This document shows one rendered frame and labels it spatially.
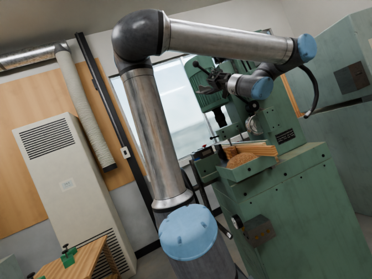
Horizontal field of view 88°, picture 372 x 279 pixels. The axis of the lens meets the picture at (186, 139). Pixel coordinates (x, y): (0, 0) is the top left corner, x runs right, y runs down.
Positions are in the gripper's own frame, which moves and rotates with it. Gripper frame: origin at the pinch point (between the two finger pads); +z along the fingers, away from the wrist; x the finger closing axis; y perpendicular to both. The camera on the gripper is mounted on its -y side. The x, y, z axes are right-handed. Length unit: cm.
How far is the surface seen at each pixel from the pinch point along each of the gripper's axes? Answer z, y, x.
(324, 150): -54, -49, -5
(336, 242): -74, -73, 31
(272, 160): -44, -22, 19
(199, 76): 6.8, -0.4, -3.5
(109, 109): 146, -31, 36
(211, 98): -2.1, -9.8, 3.2
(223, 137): -11.3, -27.0, 16.2
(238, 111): -12.7, -23.3, -0.6
